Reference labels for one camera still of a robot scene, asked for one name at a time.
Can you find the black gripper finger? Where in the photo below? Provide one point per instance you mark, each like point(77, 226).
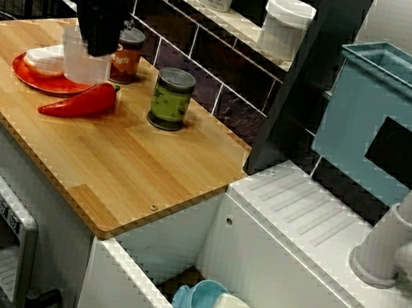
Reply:
point(84, 23)
point(105, 34)

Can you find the clear lidless plastic jar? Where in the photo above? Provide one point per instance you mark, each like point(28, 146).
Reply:
point(85, 70)

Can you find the orange beans toy can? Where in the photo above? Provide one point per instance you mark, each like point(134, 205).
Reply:
point(127, 66)

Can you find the red toy chili pepper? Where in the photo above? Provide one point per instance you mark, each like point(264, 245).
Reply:
point(84, 102)

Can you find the red round plate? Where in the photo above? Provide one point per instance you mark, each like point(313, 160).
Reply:
point(32, 79)

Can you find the green peas toy can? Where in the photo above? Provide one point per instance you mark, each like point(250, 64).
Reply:
point(171, 101)

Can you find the black tiled backsplash shelf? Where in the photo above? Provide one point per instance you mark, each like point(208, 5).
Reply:
point(206, 55)

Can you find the brass counter screw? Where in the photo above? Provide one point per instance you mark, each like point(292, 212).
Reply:
point(154, 206)

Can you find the medium white lidded jar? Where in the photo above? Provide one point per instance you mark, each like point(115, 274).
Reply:
point(284, 29)

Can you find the dark grey upright panel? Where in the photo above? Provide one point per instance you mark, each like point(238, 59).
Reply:
point(310, 100)

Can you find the silver sink screw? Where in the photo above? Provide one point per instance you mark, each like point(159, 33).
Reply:
point(272, 174)

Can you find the grey dishwasher panel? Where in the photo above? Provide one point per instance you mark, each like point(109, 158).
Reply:
point(25, 250)

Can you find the teal box with black window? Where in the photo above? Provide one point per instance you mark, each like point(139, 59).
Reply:
point(345, 126)

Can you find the light blue bowl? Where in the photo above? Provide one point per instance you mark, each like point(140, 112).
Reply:
point(200, 303)

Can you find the white toy sink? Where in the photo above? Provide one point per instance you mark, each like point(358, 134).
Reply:
point(292, 255)

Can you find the grey toy faucet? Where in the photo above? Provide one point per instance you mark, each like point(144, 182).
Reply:
point(380, 246)

